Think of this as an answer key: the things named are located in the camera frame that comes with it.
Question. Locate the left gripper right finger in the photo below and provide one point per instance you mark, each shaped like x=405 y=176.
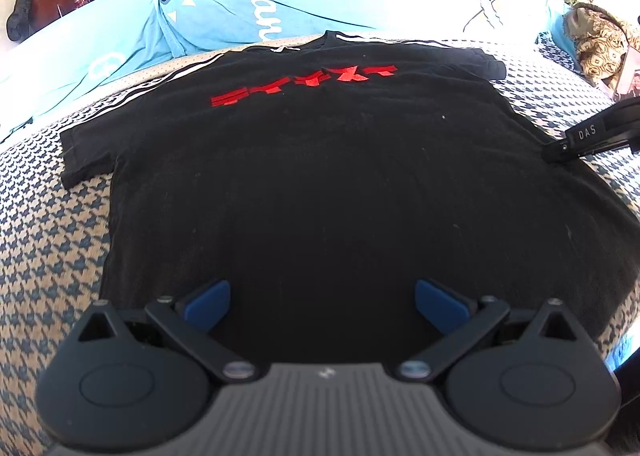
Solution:
x=464 y=323

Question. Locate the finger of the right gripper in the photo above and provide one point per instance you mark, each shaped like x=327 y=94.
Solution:
x=559 y=152

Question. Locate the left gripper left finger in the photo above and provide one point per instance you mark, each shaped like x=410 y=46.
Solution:
x=186 y=322

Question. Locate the black t-shirt red print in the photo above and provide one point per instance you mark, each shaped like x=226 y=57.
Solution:
x=322 y=183

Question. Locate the patterned brown cushion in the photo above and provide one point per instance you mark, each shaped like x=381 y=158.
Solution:
x=601 y=42

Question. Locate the houndstooth bed cover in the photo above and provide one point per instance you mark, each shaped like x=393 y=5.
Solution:
x=54 y=242

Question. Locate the blue cartoon print quilt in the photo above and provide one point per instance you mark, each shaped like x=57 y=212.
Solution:
x=109 y=39

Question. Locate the brown wooden chair left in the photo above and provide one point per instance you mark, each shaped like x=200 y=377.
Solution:
x=44 y=12

